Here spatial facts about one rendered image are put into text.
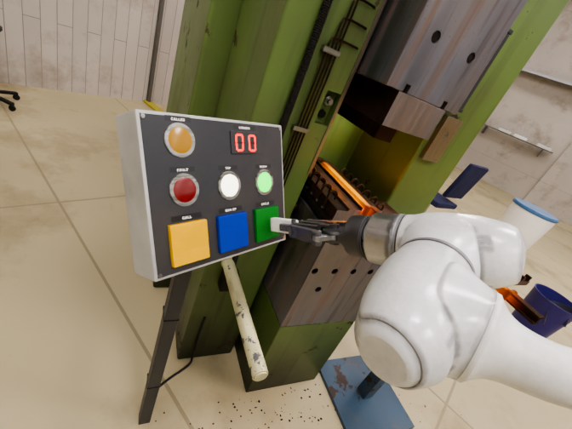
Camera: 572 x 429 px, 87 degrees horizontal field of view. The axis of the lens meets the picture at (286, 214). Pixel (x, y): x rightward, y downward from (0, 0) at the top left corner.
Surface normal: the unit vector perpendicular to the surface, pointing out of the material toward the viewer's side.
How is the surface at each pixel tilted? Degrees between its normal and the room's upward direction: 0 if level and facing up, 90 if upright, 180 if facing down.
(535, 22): 90
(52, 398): 0
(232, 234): 60
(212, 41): 90
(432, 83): 90
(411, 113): 90
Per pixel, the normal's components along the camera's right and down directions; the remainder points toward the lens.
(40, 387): 0.35, -0.81
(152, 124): 0.77, 0.07
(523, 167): -0.65, 0.15
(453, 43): 0.34, 0.57
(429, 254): -0.05, -0.92
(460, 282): 0.18, -0.79
